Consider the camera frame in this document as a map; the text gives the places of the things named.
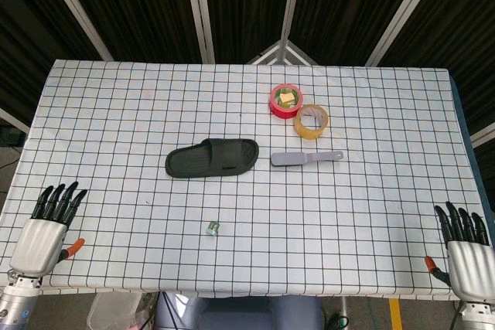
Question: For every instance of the red tape roll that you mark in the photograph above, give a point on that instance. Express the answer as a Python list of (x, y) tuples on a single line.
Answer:
[(276, 107)]

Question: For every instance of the yellow clear tape roll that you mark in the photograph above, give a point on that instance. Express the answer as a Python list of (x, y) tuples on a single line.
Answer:
[(305, 131)]

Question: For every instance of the white checkered tablecloth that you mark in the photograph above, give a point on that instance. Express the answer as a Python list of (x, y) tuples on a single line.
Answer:
[(247, 210)]

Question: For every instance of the yellow block inside red tape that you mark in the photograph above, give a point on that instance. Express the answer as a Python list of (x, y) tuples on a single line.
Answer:
[(286, 99)]

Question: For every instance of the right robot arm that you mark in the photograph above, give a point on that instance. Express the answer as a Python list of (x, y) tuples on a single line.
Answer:
[(477, 316)]

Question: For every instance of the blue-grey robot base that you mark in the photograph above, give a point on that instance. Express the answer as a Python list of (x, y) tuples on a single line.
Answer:
[(239, 312)]

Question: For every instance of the black rubber slide sandal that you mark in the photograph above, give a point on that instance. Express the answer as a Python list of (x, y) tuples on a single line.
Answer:
[(193, 164)]

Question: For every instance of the white partition post with foot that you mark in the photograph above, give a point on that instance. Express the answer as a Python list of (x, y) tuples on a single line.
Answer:
[(288, 9)]

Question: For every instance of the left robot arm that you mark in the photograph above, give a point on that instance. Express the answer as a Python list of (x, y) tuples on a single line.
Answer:
[(17, 303)]

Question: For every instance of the small green plastic box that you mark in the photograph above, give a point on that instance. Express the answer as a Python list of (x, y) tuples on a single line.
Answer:
[(213, 228)]

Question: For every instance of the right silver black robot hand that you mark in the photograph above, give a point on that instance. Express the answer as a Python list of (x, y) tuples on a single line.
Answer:
[(470, 264)]

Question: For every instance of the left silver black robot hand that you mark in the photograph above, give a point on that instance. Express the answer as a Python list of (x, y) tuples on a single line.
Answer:
[(36, 243)]

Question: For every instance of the grey handled black brush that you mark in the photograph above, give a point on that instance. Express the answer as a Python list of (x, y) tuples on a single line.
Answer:
[(288, 159)]

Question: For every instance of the clear plastic bag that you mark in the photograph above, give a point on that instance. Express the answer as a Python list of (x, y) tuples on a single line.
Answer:
[(116, 312)]

